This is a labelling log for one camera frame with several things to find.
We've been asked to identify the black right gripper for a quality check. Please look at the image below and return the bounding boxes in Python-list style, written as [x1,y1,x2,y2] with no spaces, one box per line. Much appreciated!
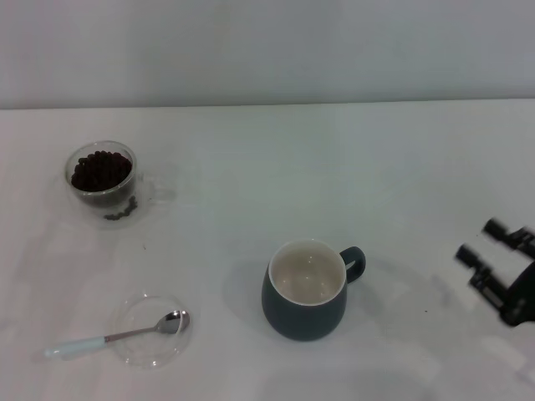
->
[455,217,535,329]

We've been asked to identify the dark teal ceramic mug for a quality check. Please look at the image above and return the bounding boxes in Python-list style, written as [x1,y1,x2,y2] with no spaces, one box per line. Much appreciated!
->
[261,238,368,343]

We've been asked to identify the clear round glass saucer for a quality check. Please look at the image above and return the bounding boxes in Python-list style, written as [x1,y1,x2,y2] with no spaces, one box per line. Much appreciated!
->
[111,291,196,369]

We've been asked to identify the metal spoon with blue handle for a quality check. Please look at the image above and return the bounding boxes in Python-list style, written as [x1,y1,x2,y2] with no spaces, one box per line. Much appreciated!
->
[43,309,191,360]

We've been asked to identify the dark coffee beans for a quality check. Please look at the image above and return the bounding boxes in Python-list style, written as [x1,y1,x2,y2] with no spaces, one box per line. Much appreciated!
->
[69,150,140,221]

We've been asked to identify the clear double-wall glass cup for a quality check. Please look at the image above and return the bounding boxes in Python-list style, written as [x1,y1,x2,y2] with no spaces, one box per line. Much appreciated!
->
[63,140,177,230]

